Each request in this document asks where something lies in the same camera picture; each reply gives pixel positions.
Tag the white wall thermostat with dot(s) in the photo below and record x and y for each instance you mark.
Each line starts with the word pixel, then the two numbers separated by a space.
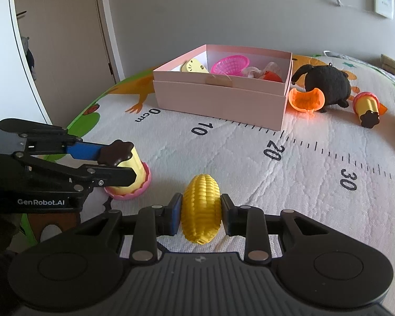
pixel 383 2

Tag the pink plastic strainer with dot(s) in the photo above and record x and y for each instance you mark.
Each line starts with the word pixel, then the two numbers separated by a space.
pixel 230 64

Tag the orange plastic shell toy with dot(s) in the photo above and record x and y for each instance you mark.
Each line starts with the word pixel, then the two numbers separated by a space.
pixel 306 100

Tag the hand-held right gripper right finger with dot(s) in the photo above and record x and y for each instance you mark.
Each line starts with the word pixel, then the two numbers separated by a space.
pixel 226 217

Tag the pink cardboard box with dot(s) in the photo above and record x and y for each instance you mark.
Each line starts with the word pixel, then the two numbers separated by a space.
pixel 217 102

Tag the grey door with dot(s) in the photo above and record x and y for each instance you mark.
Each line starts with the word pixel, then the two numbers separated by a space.
pixel 69 39

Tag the grey hanging plush toy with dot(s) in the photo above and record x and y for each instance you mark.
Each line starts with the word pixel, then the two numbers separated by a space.
pixel 29 56

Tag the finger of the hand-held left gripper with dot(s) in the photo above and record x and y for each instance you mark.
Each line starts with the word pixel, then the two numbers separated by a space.
pixel 112 176
pixel 84 151

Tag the yellow toy corn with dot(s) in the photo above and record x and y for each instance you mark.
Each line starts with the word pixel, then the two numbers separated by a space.
pixel 200 204

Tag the black plush toy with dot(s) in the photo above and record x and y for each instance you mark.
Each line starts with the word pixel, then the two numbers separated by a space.
pixel 326 82

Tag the red plastic toy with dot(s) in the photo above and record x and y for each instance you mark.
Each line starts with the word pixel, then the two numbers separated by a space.
pixel 272 76

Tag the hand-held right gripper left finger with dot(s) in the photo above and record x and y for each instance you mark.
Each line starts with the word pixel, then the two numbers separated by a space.
pixel 175 217

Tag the yellow lemon slice toy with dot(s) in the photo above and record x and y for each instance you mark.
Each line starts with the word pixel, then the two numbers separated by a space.
pixel 194 65

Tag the printed play mat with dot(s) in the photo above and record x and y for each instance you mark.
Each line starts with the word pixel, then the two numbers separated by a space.
pixel 283 177

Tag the yellow pudding toy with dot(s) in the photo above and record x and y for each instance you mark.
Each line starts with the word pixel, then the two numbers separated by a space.
pixel 365 105
pixel 138 168

